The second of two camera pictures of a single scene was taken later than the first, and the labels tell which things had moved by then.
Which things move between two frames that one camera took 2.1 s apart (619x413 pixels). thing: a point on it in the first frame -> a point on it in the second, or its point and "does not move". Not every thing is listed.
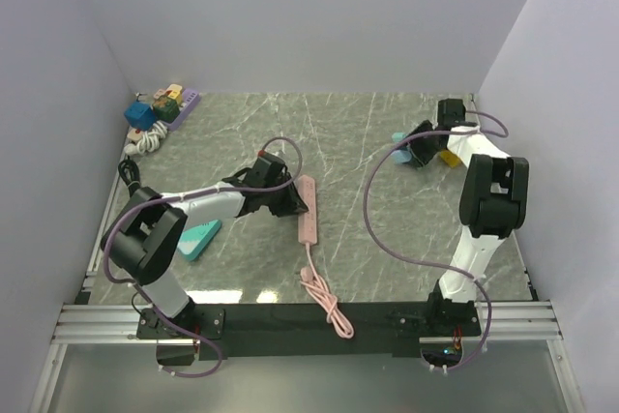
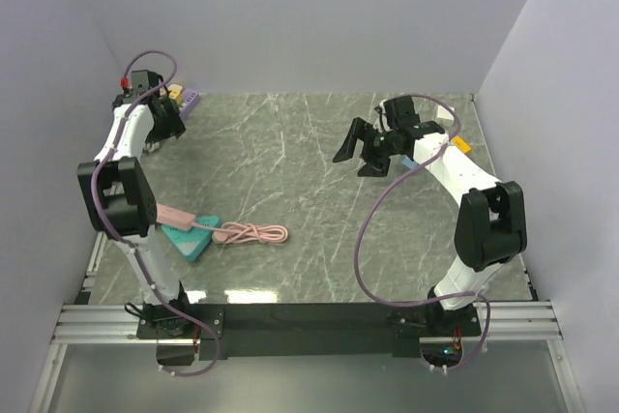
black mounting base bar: x=306 y=331 does not move
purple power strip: x=191 y=98 does not move
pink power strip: x=309 y=276 -> x=231 y=232
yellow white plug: x=175 y=92 does not move
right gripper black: x=418 y=152 -> x=365 y=132
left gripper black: x=292 y=203 -> x=171 y=125
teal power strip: x=194 y=238 does not move
